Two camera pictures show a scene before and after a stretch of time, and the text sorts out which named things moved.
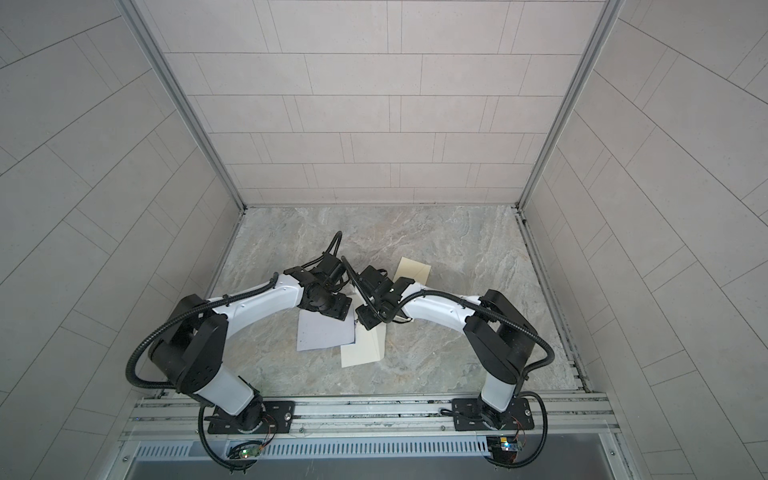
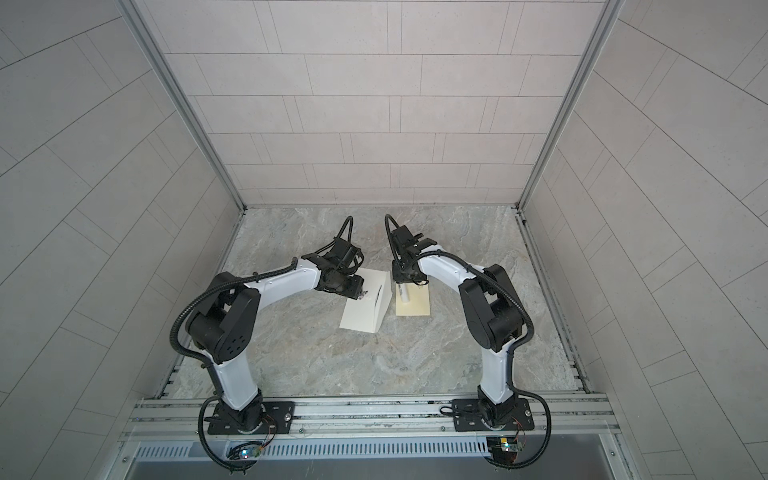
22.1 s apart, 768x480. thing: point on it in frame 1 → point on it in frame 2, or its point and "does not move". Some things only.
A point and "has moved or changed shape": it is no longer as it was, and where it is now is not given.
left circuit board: (250, 452) does not move
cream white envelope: (368, 346) has moved or changed shape
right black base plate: (468, 415) does not move
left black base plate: (277, 417) does not move
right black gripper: (363, 317) → (398, 278)
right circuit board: (503, 448) does not move
